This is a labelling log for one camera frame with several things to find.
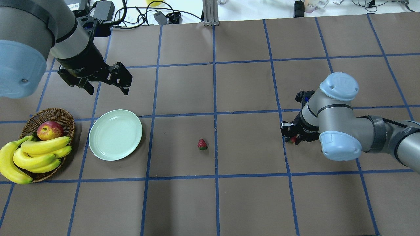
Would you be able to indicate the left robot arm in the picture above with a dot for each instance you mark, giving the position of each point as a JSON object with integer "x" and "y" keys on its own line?
{"x": 33, "y": 29}

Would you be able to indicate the paper cup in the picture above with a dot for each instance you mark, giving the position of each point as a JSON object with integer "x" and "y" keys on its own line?
{"x": 310, "y": 5}

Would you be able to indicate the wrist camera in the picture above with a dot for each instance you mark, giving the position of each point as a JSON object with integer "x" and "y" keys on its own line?
{"x": 304, "y": 96}
{"x": 94, "y": 27}

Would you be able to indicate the black power adapter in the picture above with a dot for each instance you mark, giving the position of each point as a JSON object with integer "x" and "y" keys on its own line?
{"x": 103, "y": 10}

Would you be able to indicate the brown wicker basket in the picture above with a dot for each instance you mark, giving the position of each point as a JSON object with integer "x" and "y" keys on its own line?
{"x": 59, "y": 115}

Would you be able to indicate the yellow banana bunch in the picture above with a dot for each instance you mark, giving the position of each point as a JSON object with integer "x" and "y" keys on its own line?
{"x": 24, "y": 156}

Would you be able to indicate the aluminium frame post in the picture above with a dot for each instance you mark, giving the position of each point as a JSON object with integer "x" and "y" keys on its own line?
{"x": 210, "y": 13}

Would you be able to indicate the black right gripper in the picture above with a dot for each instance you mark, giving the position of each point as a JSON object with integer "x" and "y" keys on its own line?
{"x": 302, "y": 125}

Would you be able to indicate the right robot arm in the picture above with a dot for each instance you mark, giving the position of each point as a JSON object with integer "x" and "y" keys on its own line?
{"x": 327, "y": 115}

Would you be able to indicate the light green round plate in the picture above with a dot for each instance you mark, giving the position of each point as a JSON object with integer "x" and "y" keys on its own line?
{"x": 115, "y": 135}

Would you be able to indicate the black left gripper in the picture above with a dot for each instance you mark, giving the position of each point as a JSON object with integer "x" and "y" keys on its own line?
{"x": 82, "y": 63}

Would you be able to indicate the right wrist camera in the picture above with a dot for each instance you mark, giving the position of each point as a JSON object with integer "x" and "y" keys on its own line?
{"x": 304, "y": 96}

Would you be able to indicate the red apple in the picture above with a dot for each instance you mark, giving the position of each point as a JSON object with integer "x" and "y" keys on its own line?
{"x": 49, "y": 130}

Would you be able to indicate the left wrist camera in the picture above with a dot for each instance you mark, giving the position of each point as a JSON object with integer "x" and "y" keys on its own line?
{"x": 94, "y": 27}

